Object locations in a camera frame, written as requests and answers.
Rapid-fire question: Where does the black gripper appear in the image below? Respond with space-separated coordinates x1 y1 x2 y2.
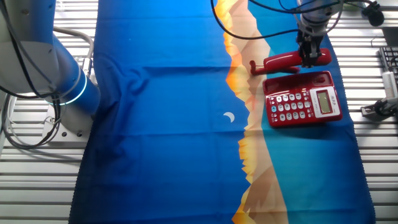
295 27 326 68

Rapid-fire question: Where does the red telephone handset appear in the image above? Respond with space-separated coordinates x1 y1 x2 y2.
262 48 333 73

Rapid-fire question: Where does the red phone cord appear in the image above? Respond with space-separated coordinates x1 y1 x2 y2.
249 60 301 77

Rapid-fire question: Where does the red telephone base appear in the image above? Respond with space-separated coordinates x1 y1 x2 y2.
262 70 343 128

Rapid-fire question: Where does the green object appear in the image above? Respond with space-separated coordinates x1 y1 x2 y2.
341 0 364 12

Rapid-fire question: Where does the black computer keyboard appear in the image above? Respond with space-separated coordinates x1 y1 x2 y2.
379 46 398 75

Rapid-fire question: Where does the black box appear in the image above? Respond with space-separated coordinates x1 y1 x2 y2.
381 27 398 47

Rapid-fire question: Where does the blue landscape print cloth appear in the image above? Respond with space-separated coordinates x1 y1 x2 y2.
68 0 376 224

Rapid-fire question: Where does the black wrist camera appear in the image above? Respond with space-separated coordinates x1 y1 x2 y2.
361 1 386 27

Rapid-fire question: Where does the black camera clamp mount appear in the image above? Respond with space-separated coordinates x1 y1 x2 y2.
360 96 398 122

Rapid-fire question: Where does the thick grey robot cable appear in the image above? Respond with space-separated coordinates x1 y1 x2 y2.
52 26 95 77

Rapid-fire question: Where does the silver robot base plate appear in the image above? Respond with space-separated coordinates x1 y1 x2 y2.
42 102 94 147

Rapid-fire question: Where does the black cable bundle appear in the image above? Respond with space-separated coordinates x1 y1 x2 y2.
0 6 62 151

